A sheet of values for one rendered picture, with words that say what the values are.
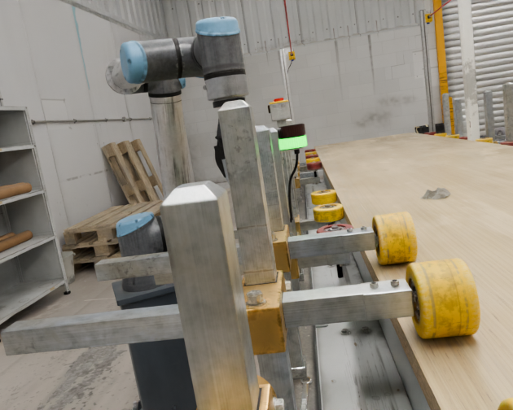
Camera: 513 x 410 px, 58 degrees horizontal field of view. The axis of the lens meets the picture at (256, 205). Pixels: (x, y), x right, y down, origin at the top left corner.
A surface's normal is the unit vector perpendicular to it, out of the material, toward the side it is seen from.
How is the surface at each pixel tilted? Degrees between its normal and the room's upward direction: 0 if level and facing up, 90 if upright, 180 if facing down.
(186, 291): 90
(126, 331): 90
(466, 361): 0
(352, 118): 90
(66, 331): 90
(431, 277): 33
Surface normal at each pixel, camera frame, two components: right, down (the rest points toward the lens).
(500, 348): -0.14, -0.98
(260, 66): -0.15, 0.19
